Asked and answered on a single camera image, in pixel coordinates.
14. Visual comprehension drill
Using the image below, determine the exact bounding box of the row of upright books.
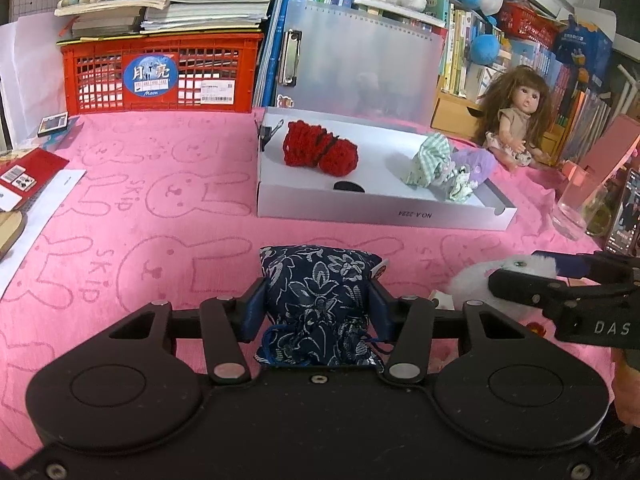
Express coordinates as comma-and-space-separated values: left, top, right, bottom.
301, 0, 613, 162

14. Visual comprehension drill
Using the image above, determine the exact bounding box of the red plastic basket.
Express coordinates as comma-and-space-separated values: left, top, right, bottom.
61, 30, 262, 115

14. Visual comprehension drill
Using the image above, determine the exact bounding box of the pink bunny print cloth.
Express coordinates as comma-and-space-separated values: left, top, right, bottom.
1, 112, 597, 467

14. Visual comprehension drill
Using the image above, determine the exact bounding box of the red card packet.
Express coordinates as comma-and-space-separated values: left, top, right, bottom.
0, 148, 68, 212

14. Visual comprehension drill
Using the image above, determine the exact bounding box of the stack of books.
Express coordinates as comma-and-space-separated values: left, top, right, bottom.
54, 0, 271, 40

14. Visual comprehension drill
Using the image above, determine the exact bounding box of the purple plush toy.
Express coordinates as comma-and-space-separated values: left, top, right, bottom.
451, 148, 498, 184

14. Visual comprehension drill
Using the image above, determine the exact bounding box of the red yellow hair scrunchie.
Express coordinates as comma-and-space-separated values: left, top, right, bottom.
526, 322, 547, 337

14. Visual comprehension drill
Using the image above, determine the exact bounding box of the smartphone on stand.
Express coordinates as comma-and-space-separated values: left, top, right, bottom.
605, 169, 639, 256

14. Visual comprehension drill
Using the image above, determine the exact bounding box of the person right hand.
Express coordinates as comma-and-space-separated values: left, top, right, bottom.
612, 349, 640, 427

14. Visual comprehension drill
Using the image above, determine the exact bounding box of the clear drinking glass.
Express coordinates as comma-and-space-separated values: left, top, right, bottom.
551, 167, 606, 240

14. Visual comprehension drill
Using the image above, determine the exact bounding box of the white paper strip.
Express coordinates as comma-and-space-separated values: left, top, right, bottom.
1, 169, 86, 295

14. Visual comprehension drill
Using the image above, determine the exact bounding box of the translucent clipboard folder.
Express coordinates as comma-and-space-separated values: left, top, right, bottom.
273, 0, 444, 127

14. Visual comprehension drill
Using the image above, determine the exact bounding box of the green checked cloth doll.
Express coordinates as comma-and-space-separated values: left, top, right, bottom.
400, 133, 486, 203

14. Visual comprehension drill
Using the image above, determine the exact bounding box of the blue floral drawstring pouch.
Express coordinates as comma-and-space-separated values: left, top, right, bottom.
255, 245, 386, 368

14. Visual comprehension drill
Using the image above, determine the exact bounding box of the white fluffy plush toy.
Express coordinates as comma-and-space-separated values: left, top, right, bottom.
446, 255, 559, 322

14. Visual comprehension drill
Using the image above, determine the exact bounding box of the small calculator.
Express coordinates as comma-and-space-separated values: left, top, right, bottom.
37, 112, 68, 136

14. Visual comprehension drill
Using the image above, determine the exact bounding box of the white shallow cardboard box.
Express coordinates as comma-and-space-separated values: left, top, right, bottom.
257, 107, 518, 231

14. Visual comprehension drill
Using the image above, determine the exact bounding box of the red crocheted yarn item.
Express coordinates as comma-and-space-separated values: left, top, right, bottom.
282, 120, 359, 177

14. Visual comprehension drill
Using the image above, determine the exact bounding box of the wooden desk drawer organizer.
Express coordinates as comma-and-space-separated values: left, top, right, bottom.
431, 90, 566, 162

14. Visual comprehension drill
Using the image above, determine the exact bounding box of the brown haired baby doll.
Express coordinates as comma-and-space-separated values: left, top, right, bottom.
475, 65, 551, 171

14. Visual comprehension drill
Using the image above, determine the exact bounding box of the black binder clip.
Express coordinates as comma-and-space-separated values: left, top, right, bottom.
255, 119, 284, 153

